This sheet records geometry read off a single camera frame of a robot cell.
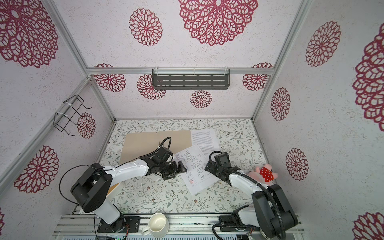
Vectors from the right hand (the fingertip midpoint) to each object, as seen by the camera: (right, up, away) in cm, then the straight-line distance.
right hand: (211, 166), depth 91 cm
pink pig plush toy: (+30, -3, -5) cm, 31 cm away
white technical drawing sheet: (-9, -7, 0) cm, 11 cm away
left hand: (-18, -4, -5) cm, 19 cm away
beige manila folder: (-51, +12, +16) cm, 55 cm away
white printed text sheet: (0, +15, +19) cm, 24 cm away
